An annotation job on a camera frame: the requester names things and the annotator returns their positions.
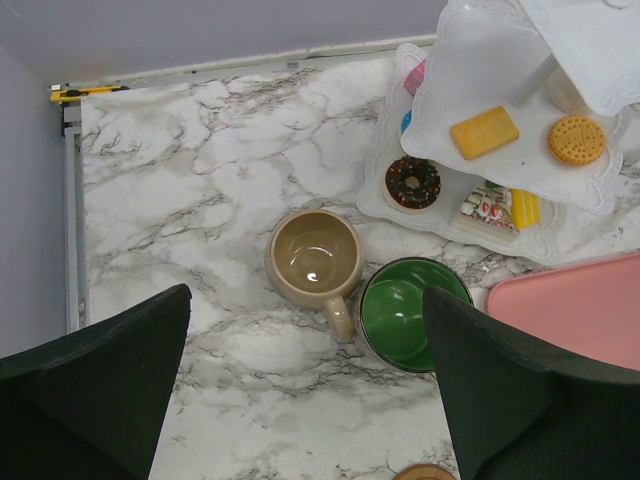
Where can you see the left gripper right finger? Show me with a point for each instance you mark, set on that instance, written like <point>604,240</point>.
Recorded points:
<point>518,407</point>

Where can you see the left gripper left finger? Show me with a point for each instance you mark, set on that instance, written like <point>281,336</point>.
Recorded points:
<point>91,404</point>

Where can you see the yellow layered cake slice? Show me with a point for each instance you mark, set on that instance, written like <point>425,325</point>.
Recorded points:
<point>525,210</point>

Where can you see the sprinkled white cake slice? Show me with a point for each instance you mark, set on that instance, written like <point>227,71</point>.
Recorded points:
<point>486,212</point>

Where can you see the chocolate sprinkled donut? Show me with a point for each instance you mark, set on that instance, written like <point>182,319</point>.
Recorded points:
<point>411,185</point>

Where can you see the orange round cookie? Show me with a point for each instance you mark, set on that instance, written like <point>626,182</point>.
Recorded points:
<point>577,140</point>

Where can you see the square yellow biscuit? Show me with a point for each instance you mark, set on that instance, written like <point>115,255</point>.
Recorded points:
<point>483,133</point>

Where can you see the white three-tier cake stand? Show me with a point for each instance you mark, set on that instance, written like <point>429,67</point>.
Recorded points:
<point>483,50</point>

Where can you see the blue frosted donut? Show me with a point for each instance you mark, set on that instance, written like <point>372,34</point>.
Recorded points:
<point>406,121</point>

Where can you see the wooden coaster upper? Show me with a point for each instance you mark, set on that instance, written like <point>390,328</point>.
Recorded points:
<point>424,472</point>

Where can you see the pink serving tray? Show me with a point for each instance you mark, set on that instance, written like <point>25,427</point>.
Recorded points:
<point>590,309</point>

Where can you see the green-inside ceramic mug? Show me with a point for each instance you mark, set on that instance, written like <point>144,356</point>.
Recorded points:
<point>388,311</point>

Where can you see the beige ceramic mug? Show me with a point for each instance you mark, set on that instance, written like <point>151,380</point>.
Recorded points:
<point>315,260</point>

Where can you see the yellow utility knife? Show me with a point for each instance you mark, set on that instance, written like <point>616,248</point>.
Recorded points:
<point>72,95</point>

